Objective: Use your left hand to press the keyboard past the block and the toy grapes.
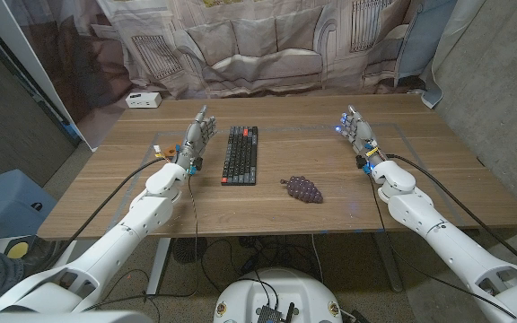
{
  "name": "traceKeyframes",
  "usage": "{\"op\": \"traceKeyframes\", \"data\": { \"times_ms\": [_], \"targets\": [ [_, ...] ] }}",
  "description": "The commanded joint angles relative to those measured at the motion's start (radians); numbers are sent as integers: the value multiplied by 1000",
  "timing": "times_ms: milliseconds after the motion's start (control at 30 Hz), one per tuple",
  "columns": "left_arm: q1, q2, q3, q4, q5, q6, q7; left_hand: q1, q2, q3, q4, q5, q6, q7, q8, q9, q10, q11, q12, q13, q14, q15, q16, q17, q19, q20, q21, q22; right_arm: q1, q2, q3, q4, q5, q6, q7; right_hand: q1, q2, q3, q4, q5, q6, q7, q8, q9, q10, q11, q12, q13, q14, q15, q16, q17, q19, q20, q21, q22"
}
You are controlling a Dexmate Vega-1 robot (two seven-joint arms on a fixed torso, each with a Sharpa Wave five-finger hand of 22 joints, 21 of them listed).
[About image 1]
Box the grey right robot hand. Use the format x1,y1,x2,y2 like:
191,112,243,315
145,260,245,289
335,104,388,175

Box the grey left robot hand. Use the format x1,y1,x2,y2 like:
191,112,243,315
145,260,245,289
175,105,218,175

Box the black mechanical keyboard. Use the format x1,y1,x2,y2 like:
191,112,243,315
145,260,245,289
220,126,259,187

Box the purple toy grapes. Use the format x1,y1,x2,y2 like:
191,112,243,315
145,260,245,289
279,175,325,205

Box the grey tape outline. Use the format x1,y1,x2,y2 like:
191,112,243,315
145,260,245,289
105,123,466,232

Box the white power strip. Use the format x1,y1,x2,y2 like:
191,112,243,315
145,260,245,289
125,92,162,109

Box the black round floor fan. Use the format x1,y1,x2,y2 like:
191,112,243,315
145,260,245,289
171,237,209,265

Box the pale grey cloth sheet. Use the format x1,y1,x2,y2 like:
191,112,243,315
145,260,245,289
419,0,488,109

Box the printed sofa room backdrop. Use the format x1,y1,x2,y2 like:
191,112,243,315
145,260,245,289
4,0,460,150

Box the white table leg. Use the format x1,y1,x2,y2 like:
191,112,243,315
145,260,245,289
145,237,172,297

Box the grey table leg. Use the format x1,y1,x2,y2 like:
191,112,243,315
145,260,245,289
372,231,404,292

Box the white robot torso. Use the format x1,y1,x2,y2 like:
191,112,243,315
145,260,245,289
213,267,344,323

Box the black torso electronics module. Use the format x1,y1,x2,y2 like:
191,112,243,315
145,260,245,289
256,302,296,323

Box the blue plastic bin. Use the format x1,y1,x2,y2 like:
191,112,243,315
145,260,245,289
0,169,57,248

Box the yellow and black speaker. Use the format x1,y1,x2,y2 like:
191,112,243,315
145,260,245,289
0,235,39,261

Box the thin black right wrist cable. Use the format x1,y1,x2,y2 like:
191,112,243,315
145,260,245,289
367,173,517,319

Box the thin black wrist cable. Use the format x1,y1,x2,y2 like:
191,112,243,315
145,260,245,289
81,173,199,313
367,173,517,319

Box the thin black left wrist cable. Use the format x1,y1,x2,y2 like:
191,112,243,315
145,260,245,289
81,173,199,313

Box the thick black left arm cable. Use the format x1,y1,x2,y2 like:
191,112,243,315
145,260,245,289
54,156,168,261

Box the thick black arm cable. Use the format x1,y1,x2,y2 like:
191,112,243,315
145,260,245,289
386,153,517,272
54,156,168,261

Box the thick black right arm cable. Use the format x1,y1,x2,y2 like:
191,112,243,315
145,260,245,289
386,153,517,272

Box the black floor cable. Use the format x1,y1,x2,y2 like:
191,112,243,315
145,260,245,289
198,237,241,293

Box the white panel frame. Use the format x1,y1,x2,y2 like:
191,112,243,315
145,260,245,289
0,0,97,152

